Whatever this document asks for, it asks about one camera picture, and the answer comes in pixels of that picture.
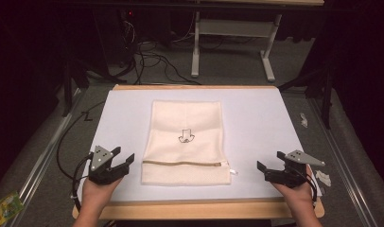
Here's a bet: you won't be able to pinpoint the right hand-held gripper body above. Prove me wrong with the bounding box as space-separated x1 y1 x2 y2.
264 149 326 189

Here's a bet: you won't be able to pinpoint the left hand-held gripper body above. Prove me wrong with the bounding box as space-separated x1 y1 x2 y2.
87 145 131 185

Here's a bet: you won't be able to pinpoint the cream mesh zipper laundry bag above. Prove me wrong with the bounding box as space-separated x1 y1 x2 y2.
140 99 239 186

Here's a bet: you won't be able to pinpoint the person's right hand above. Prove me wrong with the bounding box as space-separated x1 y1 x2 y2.
271 165 316 218

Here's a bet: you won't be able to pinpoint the person's left hand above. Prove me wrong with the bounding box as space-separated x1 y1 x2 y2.
80 177 124 216

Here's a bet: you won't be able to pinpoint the pale white table mat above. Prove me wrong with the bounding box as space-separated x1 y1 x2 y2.
80 88 323 203

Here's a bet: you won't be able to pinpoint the black metal stand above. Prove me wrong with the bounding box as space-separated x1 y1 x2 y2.
61 56 118 118
277 62 337 131

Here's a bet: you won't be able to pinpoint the green yellow packet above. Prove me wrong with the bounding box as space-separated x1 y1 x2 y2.
0 191 26 227

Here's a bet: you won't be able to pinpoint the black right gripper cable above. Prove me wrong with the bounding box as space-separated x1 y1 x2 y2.
302 168 318 207

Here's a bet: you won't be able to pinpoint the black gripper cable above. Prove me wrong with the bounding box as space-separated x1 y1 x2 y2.
302 168 318 207
56 100 107 202

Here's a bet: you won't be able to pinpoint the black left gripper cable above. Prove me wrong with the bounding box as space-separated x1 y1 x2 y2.
56 100 107 202

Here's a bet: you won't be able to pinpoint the silver metal floor rail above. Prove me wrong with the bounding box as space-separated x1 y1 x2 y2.
307 97 384 227
9 88 84 227

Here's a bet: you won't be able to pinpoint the black floor cables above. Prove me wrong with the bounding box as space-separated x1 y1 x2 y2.
117 18 202 86

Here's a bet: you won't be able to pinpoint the white metal desk frame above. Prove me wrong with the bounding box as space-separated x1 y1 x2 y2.
190 11 283 83

